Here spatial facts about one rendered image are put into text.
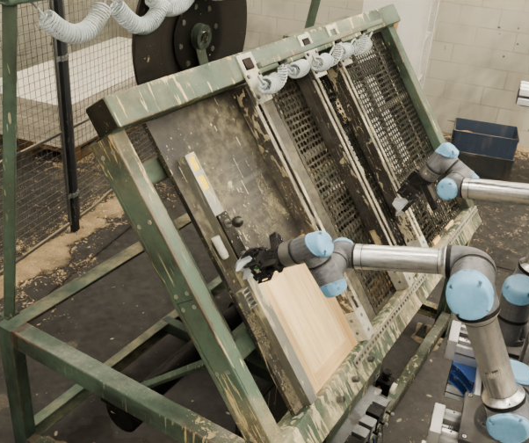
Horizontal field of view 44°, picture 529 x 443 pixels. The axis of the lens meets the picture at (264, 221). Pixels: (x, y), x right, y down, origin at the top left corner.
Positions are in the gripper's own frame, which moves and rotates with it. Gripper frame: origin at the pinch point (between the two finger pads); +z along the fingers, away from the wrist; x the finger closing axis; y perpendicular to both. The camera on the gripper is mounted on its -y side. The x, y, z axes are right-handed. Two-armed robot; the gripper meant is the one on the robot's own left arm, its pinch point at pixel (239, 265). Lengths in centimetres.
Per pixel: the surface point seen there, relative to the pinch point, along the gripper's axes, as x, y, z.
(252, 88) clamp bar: -29, -64, 1
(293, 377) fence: 45.7, 7.2, 9.5
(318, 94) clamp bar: -2, -103, 5
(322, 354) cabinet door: 55, -10, 11
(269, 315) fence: 24.4, -2.4, 8.1
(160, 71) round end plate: -49, -81, 46
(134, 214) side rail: -32.4, 4.7, 14.5
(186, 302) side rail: -3.3, 15.4, 12.2
